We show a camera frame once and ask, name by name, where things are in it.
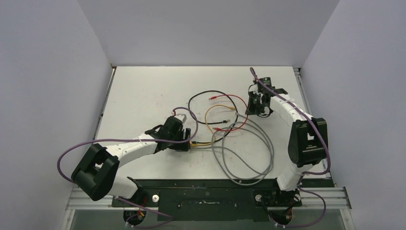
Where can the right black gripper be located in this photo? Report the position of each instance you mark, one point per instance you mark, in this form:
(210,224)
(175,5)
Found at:
(252,109)

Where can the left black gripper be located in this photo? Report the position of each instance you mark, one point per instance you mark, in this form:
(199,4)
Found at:
(182,146)

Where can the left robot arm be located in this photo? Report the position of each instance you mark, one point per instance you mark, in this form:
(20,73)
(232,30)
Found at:
(96,173)

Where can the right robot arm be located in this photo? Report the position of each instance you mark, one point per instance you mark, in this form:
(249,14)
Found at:
(308,135)

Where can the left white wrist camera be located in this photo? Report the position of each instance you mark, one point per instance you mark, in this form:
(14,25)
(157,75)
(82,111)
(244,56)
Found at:
(179,116)

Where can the aluminium right side rail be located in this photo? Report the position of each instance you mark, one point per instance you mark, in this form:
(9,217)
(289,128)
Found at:
(297,73)

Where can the aluminium rail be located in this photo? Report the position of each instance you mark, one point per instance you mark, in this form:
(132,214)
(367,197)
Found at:
(297,73)
(335,198)
(104,102)

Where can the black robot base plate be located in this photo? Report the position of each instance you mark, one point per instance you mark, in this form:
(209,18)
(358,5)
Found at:
(218,200)

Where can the aluminium left side rail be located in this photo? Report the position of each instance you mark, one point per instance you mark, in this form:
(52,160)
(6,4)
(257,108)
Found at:
(104,102)

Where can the aluminium front rail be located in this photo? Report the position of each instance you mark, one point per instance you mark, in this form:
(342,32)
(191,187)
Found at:
(335,198)

